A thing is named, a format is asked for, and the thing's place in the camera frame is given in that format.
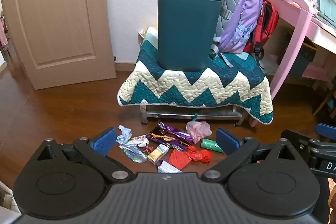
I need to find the teal and cream zigzag quilt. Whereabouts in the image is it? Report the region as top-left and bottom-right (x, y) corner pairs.
(117, 26), (273, 126)

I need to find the red backpack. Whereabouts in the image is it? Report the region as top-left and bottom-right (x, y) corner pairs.
(243, 0), (279, 60)

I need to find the large purple chip bag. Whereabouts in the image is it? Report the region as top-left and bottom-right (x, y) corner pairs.
(146, 132), (190, 151)

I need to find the purple backpack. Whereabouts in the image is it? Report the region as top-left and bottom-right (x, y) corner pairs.
(205, 0), (264, 68)

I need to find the red plastic bag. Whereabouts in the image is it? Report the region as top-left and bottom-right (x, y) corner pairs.
(186, 146), (212, 163)

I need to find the pink foam net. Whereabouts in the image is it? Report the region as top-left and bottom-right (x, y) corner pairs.
(186, 120), (212, 144)

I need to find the pink stool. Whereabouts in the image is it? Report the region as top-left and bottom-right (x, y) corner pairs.
(302, 66), (336, 117)

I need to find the teal plastic trash bin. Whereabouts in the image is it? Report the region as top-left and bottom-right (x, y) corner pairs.
(157, 0), (222, 71)

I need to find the white wrapper with brown label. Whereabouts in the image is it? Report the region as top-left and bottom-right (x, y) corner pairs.
(126, 135), (150, 147)

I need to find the wooden door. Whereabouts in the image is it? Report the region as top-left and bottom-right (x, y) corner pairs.
(0, 0), (117, 90)

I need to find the pink cloth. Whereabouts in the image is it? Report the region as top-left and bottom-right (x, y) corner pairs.
(0, 14), (9, 51)

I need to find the grey green pad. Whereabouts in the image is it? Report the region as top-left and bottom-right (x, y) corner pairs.
(317, 0), (336, 28)

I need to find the dark storage box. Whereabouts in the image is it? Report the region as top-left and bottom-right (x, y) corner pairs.
(286, 32), (317, 78)

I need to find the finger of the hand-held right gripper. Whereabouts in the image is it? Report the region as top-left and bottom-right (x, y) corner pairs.
(281, 130), (316, 151)
(316, 123), (336, 141)

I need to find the red foam net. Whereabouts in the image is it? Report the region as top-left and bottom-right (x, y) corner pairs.
(168, 148), (193, 169)

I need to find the yellow carton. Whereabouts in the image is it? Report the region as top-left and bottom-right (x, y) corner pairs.
(147, 144), (169, 165)

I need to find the green packet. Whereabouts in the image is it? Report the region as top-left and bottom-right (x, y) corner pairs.
(201, 138), (225, 153)

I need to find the pink desk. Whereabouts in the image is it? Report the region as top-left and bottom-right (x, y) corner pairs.
(257, 0), (336, 102)

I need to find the clear green plastic pack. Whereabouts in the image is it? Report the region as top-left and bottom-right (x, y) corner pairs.
(123, 145), (148, 164)

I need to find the crumpled white blue wrapper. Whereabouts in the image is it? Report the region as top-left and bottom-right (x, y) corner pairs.
(116, 125), (132, 148)

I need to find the white purple wrapper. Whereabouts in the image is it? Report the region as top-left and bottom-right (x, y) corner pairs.
(157, 160), (183, 173)

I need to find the narrow purple chip bag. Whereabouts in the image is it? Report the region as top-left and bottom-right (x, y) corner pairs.
(157, 121), (196, 144)

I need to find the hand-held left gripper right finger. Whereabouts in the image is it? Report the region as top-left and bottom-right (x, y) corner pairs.
(201, 127), (302, 184)

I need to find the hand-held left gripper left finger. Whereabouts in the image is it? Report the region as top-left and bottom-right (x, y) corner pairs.
(37, 127), (135, 184)

